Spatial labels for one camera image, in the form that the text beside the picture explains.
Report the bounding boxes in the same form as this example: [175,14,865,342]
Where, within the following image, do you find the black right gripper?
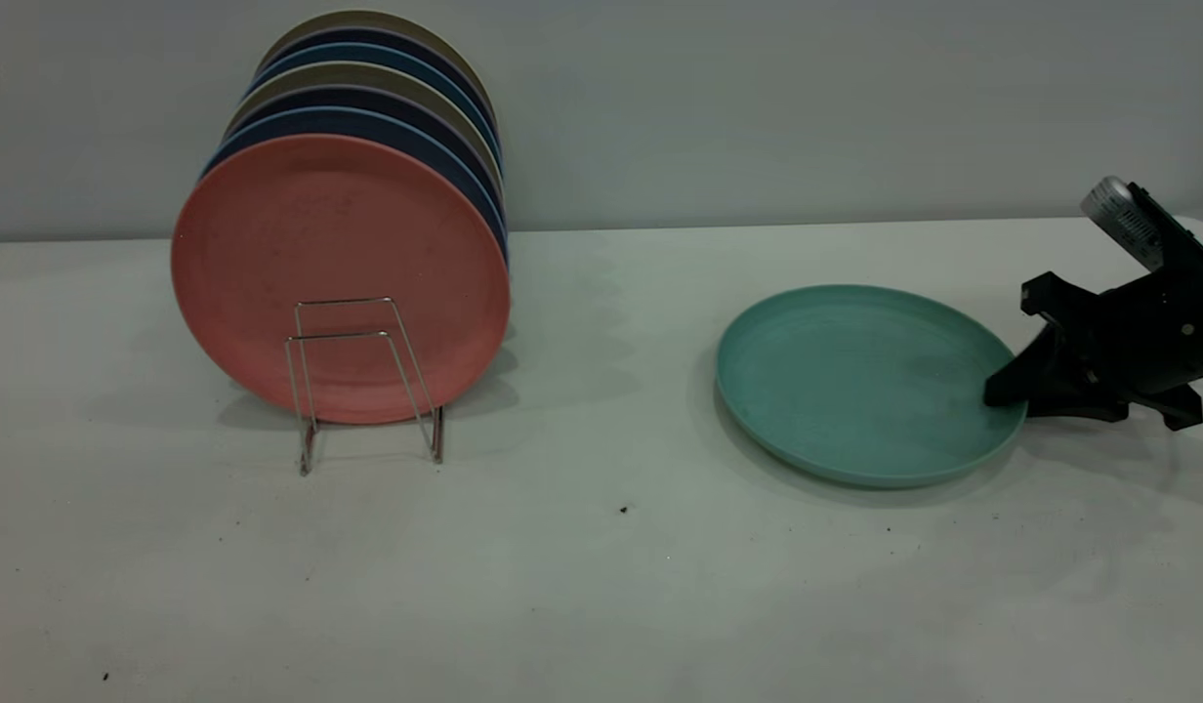
[983,256,1203,432]

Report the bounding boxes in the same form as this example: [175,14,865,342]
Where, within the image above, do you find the green round plate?
[715,284,1029,490]

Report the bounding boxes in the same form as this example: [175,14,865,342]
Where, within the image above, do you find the pink round plate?
[171,134,512,427]

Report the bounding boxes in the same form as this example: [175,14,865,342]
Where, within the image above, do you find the navy blue round plate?
[201,105,511,267]

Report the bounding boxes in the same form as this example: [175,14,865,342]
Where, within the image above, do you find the dark purple round plate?
[224,84,506,211]

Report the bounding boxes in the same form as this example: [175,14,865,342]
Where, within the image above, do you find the beige round plate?
[262,9,498,118]
[232,62,505,186]

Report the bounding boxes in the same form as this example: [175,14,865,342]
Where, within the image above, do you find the teal blue round plate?
[250,42,503,162]

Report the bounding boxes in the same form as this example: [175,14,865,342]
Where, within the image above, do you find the dark navy round plate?
[258,26,500,138]

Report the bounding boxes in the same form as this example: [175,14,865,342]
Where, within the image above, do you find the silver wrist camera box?
[1081,176,1164,272]

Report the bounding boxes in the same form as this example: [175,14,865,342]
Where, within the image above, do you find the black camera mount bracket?
[1129,184,1203,274]

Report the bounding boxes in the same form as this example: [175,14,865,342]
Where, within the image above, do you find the metal wire plate rack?
[285,298,445,477]

